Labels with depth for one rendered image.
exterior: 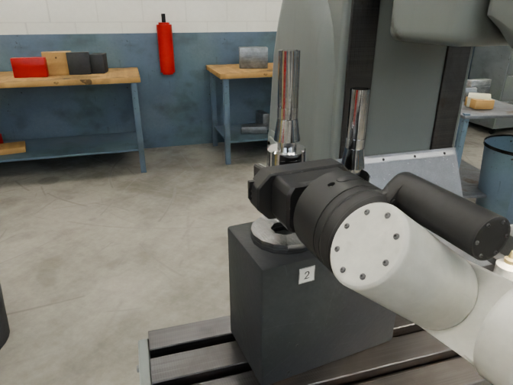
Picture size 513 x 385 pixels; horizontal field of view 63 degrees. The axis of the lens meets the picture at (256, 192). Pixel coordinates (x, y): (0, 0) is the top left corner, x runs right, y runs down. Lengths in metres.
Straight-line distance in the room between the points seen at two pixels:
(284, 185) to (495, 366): 0.25
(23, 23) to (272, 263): 4.36
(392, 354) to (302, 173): 0.34
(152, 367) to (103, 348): 1.47
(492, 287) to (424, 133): 0.74
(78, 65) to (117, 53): 0.61
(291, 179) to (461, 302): 0.20
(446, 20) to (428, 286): 0.49
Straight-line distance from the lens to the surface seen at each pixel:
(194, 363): 0.65
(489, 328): 0.28
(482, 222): 0.32
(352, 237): 0.31
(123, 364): 2.02
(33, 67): 4.14
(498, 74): 5.86
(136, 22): 4.63
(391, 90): 0.98
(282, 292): 0.52
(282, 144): 0.50
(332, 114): 0.94
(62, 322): 2.33
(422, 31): 0.77
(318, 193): 0.39
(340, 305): 0.59
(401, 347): 0.70
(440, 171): 1.09
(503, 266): 0.79
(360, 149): 0.55
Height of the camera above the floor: 1.39
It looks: 23 degrees down
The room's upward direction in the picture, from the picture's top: straight up
